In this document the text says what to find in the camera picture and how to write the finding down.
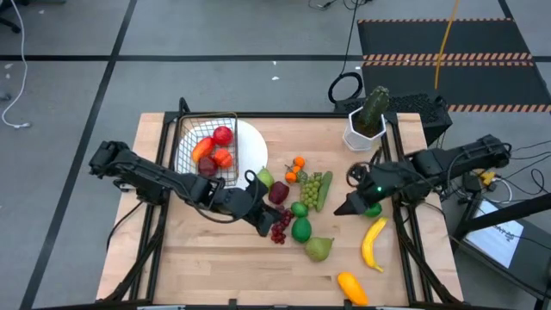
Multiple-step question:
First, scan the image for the black office chair base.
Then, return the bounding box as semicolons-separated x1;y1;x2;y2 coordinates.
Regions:
0;0;22;34

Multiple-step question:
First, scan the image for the orange bell pepper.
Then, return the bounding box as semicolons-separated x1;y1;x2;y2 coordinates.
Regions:
213;147;234;170

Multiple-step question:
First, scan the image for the black aluminium table frame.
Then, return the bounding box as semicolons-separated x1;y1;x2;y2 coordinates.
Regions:
97;96;465;310

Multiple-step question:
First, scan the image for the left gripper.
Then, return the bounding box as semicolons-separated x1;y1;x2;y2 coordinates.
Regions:
221;189;284;238

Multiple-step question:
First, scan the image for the tangerine sprig with leaves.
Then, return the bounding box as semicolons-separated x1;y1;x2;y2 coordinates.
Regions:
283;155;307;185

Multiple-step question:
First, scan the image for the yellow hanging cable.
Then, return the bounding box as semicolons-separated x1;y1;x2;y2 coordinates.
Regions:
433;0;461;90

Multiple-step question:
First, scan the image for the small green lime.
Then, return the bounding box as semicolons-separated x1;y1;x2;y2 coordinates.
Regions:
290;201;310;219
315;170;335;214

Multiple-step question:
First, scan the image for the dark red bell pepper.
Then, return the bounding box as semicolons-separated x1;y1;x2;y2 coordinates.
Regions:
268;180;291;206

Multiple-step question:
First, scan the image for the white plate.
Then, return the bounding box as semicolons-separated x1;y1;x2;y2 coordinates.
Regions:
178;118;269;191

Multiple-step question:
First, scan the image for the black hazard-striped floor mat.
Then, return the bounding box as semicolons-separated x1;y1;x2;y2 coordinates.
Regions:
356;17;551;114

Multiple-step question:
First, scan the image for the yellow-orange mango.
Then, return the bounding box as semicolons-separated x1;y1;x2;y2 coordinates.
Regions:
337;270;370;307

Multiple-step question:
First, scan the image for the yellow banana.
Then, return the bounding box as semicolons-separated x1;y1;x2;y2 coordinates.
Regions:
360;216;390;274

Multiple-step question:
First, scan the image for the gold wire basket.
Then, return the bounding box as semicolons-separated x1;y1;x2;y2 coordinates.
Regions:
174;111;240;189

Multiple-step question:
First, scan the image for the red-orange mango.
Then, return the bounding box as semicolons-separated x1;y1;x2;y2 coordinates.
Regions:
190;136;216;164

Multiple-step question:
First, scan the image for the black perforated computer case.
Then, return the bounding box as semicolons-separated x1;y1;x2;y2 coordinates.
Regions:
334;93;454;147

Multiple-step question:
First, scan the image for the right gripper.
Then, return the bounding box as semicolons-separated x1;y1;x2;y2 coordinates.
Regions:
333;165;406;215

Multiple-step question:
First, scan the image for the white sheet on stand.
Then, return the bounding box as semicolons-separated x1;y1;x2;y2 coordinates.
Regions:
464;199;525;269

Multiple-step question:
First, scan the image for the large dark green lime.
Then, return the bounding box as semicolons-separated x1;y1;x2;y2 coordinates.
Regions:
290;216;313;245

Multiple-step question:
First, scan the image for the white floor cable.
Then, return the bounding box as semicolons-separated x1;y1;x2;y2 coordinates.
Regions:
1;0;32;130

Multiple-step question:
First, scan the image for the white hexagonal planter pot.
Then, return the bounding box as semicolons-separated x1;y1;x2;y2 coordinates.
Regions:
342;106;388;152

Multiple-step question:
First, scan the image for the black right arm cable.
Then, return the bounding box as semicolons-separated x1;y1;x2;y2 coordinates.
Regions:
346;161;372;189

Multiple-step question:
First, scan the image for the black coiled floor cable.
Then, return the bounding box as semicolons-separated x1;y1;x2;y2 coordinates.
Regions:
327;0;365;104

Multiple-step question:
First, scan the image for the dark red pomegranate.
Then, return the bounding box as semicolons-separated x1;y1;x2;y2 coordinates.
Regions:
197;155;220;178

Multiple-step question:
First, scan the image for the bright green pear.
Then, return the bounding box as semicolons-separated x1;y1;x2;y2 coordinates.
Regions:
257;166;276;189

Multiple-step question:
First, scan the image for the green artificial cactus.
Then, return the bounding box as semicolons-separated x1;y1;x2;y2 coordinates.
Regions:
359;84;391;128

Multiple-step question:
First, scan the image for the red grape bunch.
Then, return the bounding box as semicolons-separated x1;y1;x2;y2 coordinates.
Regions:
269;205;295;245

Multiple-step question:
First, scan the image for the bright green mango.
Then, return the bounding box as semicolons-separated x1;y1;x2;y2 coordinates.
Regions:
361;201;384;219

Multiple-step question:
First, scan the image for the bright red apple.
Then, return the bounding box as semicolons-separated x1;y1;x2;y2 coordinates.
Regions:
212;125;235;147

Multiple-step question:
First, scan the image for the black side stand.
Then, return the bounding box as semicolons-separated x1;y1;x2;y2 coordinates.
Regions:
451;189;551;302

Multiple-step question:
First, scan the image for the green grape bunch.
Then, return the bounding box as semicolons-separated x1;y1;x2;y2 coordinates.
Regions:
299;170;324;211

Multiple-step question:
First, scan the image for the speckled yellow-green pear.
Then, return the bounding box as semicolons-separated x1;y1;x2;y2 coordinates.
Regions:
304;236;336;264

